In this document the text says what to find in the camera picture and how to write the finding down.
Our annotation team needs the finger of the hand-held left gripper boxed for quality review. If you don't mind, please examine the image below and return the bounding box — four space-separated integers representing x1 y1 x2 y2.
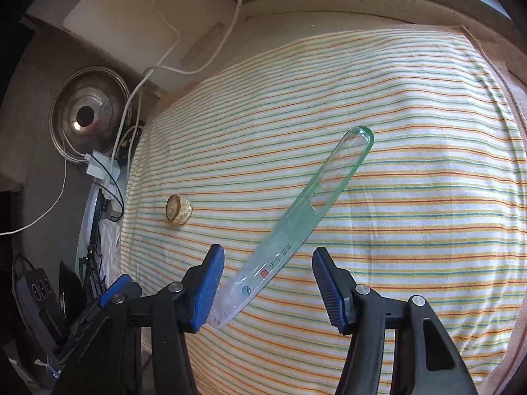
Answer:
68 274 143 338

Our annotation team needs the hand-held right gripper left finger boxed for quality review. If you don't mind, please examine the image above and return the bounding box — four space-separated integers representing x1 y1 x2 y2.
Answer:
55 244 226 395

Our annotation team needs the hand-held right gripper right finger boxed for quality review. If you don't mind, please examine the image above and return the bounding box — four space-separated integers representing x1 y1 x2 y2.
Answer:
312 247 480 395

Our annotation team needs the clear glass test tube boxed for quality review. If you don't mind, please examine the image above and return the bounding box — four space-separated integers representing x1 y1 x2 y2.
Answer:
208 126 374 330

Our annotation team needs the small cork stopper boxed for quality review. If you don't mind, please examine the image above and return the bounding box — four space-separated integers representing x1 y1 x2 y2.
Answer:
166 195 193 226

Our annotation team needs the black power strip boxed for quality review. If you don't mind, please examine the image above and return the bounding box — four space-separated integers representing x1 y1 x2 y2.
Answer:
12 268 62 350

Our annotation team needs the white power strip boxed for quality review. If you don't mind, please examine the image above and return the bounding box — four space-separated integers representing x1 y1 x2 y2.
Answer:
86 165 124 219

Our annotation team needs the white USB charger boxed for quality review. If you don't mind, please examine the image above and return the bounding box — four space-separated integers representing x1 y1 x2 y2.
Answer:
86 151 111 178

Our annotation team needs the black flat object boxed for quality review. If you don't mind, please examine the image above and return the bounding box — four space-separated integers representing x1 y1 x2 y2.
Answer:
116 121 146 161

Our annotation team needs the striped cloth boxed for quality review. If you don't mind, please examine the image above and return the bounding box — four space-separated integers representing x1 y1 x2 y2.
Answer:
119 29 527 395

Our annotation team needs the metal pot lid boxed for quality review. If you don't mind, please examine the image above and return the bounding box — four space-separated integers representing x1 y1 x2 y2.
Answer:
48 67 132 161

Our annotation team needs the white ring light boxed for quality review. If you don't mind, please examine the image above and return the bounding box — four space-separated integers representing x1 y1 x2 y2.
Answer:
80 173 124 284

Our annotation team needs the black charger cable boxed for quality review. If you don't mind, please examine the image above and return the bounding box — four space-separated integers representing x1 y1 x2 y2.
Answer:
77 162 125 215

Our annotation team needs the thin white cable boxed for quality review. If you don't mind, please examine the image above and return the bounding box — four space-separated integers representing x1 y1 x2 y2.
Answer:
0 160 69 236
138 0 243 75

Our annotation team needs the thick white cable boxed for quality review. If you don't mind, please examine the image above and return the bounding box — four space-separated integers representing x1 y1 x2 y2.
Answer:
111 68 155 161

